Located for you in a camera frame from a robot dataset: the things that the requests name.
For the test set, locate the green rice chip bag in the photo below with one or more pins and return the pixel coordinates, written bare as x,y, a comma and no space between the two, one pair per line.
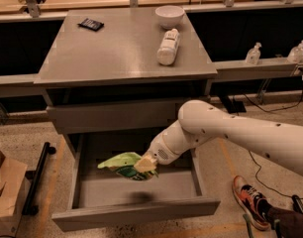
124,166

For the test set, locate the closed grey top drawer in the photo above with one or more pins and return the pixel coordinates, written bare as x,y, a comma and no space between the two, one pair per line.
113,116

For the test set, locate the orange sneaker foot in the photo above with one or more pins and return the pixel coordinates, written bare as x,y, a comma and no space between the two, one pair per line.
248,198

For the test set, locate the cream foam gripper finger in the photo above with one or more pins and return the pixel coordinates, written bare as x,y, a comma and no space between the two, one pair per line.
146,163

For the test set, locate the black metal stand leg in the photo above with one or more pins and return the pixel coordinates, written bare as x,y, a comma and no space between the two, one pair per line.
29,208

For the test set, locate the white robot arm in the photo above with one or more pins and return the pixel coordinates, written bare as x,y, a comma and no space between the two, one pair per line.
199,122

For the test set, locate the white ceramic bowl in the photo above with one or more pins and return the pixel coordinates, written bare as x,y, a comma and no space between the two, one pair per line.
169,16

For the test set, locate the grey rail shelf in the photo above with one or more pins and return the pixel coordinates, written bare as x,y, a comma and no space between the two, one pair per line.
237,70

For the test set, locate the black bar floor right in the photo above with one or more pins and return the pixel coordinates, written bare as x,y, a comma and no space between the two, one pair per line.
297,204

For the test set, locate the small black packet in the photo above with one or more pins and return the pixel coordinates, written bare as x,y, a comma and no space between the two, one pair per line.
91,25

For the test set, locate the dark trouser leg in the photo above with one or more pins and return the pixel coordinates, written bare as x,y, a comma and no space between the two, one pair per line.
290,222

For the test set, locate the clear sanitizer pump bottle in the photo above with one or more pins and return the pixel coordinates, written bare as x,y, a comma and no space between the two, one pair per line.
253,54

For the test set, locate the open grey middle drawer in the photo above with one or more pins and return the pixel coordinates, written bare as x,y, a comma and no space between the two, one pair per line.
101,198

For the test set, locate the white plastic bottle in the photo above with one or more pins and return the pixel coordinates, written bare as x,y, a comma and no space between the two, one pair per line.
168,48

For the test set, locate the brown cardboard box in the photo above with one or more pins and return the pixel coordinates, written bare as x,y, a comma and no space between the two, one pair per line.
12,194

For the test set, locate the grey drawer cabinet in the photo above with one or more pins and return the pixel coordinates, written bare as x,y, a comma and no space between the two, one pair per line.
118,62

